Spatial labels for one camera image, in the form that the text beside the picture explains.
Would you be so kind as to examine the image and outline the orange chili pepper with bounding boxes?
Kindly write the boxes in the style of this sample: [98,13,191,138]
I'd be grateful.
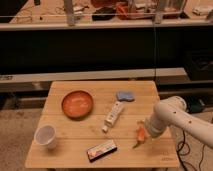
[133,128,146,149]

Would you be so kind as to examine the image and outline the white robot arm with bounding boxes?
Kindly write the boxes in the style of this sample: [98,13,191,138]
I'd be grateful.
[141,96,213,149]

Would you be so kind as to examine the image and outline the white tube bottle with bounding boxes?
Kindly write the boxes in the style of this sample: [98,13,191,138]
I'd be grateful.
[102,101,124,133]

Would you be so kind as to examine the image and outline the blue sponge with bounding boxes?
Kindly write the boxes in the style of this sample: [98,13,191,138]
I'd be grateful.
[116,91,135,102]

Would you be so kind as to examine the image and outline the black rectangular box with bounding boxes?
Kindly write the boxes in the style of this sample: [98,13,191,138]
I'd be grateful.
[87,140,117,162]

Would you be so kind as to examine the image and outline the black device on floor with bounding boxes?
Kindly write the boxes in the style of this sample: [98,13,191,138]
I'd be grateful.
[187,99,204,113]

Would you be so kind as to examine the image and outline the wooden folding table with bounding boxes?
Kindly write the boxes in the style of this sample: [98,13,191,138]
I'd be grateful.
[24,80,181,169]

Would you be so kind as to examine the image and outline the orange ceramic bowl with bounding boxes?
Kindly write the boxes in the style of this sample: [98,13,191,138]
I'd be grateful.
[61,90,94,119]

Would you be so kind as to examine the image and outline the white plastic cup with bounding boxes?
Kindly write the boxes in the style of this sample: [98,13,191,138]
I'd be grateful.
[34,125,57,150]

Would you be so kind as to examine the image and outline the black cables on floor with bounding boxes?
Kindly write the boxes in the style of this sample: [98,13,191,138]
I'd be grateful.
[175,110,213,171]

